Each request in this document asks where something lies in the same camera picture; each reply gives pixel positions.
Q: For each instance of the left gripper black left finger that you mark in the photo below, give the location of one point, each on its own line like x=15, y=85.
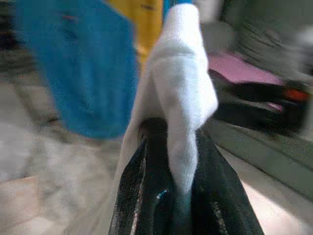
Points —
x=146, y=191

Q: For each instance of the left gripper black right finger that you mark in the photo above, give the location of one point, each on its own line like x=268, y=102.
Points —
x=220, y=200

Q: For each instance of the white garment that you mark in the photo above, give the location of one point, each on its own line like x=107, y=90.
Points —
x=181, y=85

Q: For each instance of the pink cushion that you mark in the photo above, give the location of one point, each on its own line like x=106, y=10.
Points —
x=234, y=71

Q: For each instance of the dark green sofa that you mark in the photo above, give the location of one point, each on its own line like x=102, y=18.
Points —
x=264, y=29

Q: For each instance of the bright blue shirt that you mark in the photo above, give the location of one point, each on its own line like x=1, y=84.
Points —
x=85, y=73

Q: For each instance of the yellow shirt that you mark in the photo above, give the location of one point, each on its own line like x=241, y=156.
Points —
x=146, y=29

